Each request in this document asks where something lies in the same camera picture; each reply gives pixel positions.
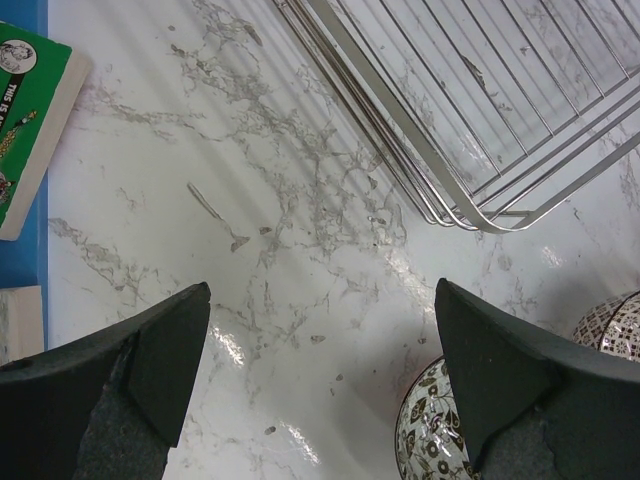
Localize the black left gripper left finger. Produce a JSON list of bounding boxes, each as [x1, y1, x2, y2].
[[1, 282, 211, 479]]

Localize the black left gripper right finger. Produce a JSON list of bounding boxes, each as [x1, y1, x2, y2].
[[435, 278, 639, 479]]

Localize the black white floral bowl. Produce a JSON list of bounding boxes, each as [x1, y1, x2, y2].
[[394, 357, 481, 480]]

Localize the gold lattice pattern bowl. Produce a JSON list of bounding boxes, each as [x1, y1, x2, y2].
[[572, 291, 639, 363]]

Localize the beige book edge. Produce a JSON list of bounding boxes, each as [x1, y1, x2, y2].
[[0, 286, 45, 365]]

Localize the metal wire dish rack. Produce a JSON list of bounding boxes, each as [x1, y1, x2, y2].
[[277, 1, 639, 234]]

